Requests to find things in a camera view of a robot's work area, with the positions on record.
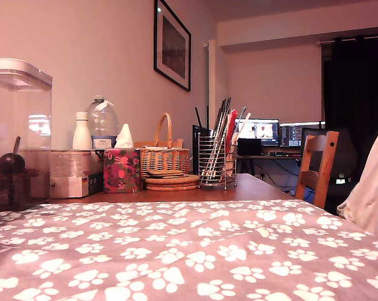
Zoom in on brown coffee beans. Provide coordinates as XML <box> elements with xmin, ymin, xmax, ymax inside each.
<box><xmin>0</xmin><ymin>169</ymin><xmax>51</xmax><ymax>211</ymax></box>

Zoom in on black router with antennas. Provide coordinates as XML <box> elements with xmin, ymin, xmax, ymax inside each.
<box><xmin>192</xmin><ymin>106</ymin><xmax>214</xmax><ymax>175</ymax></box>

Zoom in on round cork trivet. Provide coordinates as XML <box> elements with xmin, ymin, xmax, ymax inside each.
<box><xmin>144</xmin><ymin>174</ymin><xmax>200</xmax><ymax>186</ymax></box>
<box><xmin>146</xmin><ymin>183</ymin><xmax>199</xmax><ymax>191</ymax></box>

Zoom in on square cork coaster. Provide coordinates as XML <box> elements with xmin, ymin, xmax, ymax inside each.
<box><xmin>147</xmin><ymin>169</ymin><xmax>184</xmax><ymax>176</ymax></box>
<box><xmin>146</xmin><ymin>172</ymin><xmax>186</xmax><ymax>179</ymax></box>

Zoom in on slim dark metal utensil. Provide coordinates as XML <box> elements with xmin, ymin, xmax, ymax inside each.
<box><xmin>213</xmin><ymin>97</ymin><xmax>233</xmax><ymax>186</ymax></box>
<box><xmin>207</xmin><ymin>99</ymin><xmax>228</xmax><ymax>186</ymax></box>

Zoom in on red flat utensil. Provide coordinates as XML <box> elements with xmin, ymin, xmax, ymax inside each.
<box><xmin>225</xmin><ymin>108</ymin><xmax>239</xmax><ymax>151</ymax></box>

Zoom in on small black box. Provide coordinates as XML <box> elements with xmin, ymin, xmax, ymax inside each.
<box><xmin>238</xmin><ymin>138</ymin><xmax>262</xmax><ymax>157</ymax></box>

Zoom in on pale wooden utensil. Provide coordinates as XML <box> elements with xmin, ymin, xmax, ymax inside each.
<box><xmin>234</xmin><ymin>112</ymin><xmax>252</xmax><ymax>145</ymax></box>

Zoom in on white tissue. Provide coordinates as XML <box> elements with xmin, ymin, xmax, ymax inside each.
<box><xmin>113</xmin><ymin>123</ymin><xmax>135</xmax><ymax>150</ymax></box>

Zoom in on floral tissue box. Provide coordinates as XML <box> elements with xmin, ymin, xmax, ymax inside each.
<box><xmin>103</xmin><ymin>147</ymin><xmax>142</xmax><ymax>194</ymax></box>

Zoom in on computer monitor bright picture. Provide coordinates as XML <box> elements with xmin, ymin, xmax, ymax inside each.
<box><xmin>234</xmin><ymin>118</ymin><xmax>280</xmax><ymax>147</ymax></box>

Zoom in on wooden computer desk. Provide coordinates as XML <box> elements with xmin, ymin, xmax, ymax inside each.
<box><xmin>236</xmin><ymin>152</ymin><xmax>303</xmax><ymax>176</ymax></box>

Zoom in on large clear water bottle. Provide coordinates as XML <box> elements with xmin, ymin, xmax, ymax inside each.
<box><xmin>86</xmin><ymin>95</ymin><xmax>120</xmax><ymax>149</ymax></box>

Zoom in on computer monitor dark text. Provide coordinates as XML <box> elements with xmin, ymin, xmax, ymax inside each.
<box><xmin>280</xmin><ymin>122</ymin><xmax>327</xmax><ymax>148</ymax></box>

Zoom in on black framed picture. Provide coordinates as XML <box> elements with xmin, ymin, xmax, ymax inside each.
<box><xmin>153</xmin><ymin>0</ymin><xmax>192</xmax><ymax>93</ymax></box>

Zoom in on white slim bottle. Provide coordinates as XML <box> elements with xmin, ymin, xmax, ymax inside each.
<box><xmin>71</xmin><ymin>111</ymin><xmax>93</xmax><ymax>151</ymax></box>

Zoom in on silver and white carton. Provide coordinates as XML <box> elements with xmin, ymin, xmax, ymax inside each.
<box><xmin>50</xmin><ymin>149</ymin><xmax>105</xmax><ymax>199</ymax></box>

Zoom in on grey paw print cloth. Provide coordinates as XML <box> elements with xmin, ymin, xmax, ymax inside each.
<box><xmin>0</xmin><ymin>199</ymin><xmax>378</xmax><ymax>301</ymax></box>

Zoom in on wooden chair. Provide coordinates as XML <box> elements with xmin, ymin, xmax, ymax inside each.
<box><xmin>295</xmin><ymin>130</ymin><xmax>340</xmax><ymax>210</ymax></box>

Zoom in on clear plastic storage container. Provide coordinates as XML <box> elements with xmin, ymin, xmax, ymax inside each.
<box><xmin>0</xmin><ymin>58</ymin><xmax>54</xmax><ymax>213</ymax></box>

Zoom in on dark curtain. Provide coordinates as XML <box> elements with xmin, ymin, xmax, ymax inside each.
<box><xmin>322</xmin><ymin>33</ymin><xmax>378</xmax><ymax>189</ymax></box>

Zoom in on black round scoop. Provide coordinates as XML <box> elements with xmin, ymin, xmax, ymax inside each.
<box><xmin>0</xmin><ymin>136</ymin><xmax>27</xmax><ymax>175</ymax></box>

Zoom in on pale draped blanket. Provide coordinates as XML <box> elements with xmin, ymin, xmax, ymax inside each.
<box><xmin>336</xmin><ymin>124</ymin><xmax>378</xmax><ymax>244</ymax></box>

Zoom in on wicker basket with handle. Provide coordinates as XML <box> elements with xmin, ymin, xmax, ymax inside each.
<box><xmin>134</xmin><ymin>112</ymin><xmax>191</xmax><ymax>175</ymax></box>

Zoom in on chrome wire utensil rack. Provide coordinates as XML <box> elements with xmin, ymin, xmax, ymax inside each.
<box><xmin>197</xmin><ymin>133</ymin><xmax>238</xmax><ymax>191</ymax></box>

